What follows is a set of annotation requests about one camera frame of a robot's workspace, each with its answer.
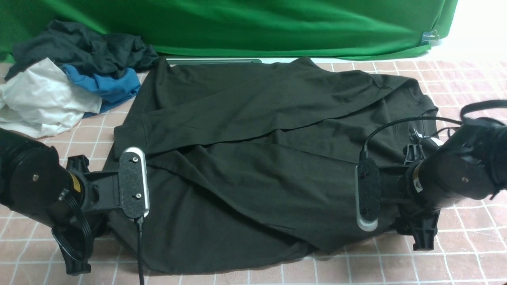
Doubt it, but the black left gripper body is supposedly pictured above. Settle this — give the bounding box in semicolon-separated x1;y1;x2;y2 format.
52;155;113;276

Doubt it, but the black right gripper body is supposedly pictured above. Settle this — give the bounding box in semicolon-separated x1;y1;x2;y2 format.
379;144;440;251

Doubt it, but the dark gray long-sleeve top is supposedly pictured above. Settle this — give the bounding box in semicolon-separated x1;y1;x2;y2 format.
104;58;438;275

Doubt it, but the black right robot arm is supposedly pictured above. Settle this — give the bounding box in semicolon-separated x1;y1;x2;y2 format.
380;117;506;251

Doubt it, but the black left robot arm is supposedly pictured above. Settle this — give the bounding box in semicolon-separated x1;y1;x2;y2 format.
0;129;120;276

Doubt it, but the pink checkered tablecloth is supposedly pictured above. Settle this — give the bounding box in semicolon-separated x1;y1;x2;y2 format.
0;59;507;285

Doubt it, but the crumpled blue garment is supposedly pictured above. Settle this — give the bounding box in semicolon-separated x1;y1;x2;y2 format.
62;65;141;118

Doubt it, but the crumpled white garment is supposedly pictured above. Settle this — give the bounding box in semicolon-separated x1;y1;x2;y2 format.
0;58;103;139

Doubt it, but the crumpled black garment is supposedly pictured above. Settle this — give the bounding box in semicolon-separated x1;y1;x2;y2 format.
5;20;158;81

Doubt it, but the blue binder clip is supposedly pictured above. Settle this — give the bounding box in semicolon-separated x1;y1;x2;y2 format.
420;30;440;46

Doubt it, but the green backdrop cloth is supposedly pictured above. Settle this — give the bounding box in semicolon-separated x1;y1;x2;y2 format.
1;0;458;61

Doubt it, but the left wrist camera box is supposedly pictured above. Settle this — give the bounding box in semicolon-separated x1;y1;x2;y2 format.
118;147;150;220

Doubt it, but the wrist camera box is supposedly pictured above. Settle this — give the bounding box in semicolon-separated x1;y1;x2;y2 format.
355;158;382;232
118;147;150;220

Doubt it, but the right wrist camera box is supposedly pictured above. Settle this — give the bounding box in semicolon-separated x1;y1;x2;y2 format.
355;158;382;232

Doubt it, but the black right camera cable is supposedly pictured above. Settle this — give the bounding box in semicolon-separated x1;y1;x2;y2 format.
358;99;507;163

